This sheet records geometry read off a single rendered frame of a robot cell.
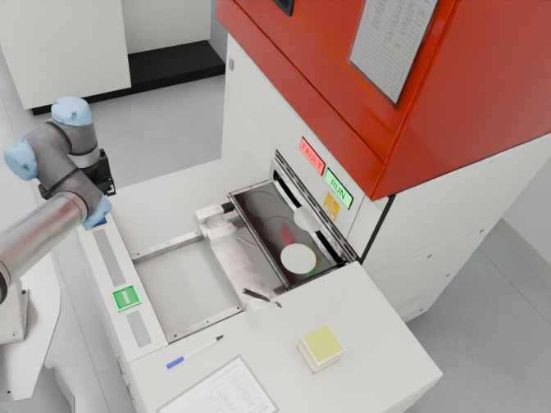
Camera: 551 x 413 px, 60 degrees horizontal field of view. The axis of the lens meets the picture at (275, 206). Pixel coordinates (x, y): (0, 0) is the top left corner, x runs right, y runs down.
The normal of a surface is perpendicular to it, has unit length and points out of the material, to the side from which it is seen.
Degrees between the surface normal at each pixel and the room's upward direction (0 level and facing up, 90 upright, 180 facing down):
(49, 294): 0
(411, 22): 90
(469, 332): 0
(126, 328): 0
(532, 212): 90
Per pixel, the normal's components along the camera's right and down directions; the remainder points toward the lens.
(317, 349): 0.13, -0.63
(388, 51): -0.86, 0.31
